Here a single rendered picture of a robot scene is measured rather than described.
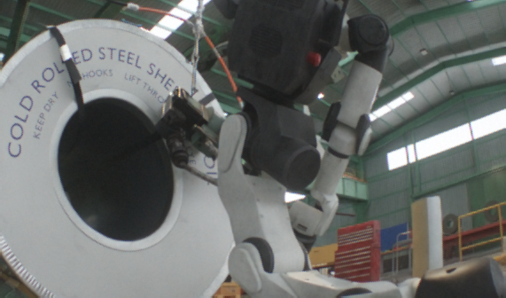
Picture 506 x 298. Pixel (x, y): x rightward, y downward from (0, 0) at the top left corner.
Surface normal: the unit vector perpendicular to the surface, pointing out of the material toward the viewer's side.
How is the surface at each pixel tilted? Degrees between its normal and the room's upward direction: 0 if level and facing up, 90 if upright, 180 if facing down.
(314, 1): 108
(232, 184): 113
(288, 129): 84
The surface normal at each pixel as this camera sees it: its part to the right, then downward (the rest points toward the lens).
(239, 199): -0.60, 0.14
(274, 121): -0.78, -0.21
